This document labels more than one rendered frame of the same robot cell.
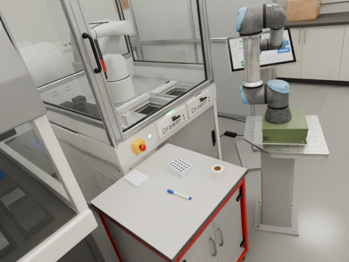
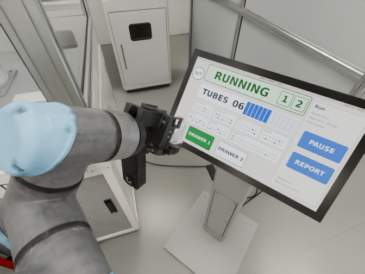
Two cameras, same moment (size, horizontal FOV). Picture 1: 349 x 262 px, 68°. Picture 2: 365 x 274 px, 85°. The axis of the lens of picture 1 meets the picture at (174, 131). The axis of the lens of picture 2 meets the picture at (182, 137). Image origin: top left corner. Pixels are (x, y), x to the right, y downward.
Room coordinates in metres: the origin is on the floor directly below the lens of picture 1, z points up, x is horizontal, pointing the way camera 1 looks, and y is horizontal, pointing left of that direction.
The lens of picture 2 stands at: (1.67, -0.85, 1.48)
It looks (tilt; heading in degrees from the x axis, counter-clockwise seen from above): 47 degrees down; 27
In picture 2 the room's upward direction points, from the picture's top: straight up
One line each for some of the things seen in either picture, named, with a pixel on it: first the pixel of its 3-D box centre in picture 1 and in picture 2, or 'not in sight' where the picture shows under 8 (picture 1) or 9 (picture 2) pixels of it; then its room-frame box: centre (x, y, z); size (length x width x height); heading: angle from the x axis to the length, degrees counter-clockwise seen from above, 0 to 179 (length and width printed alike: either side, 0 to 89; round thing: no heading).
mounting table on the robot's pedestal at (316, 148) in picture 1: (281, 140); not in sight; (1.34, -0.65, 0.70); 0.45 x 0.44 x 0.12; 67
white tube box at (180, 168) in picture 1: (179, 167); not in sight; (1.16, 0.01, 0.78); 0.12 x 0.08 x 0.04; 32
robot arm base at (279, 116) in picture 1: (278, 110); not in sight; (1.35, -0.63, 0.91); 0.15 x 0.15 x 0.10
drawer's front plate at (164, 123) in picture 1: (172, 121); not in sight; (1.56, 0.00, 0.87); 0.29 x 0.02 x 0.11; 134
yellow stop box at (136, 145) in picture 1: (138, 146); not in sight; (1.32, 0.22, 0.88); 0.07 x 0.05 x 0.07; 134
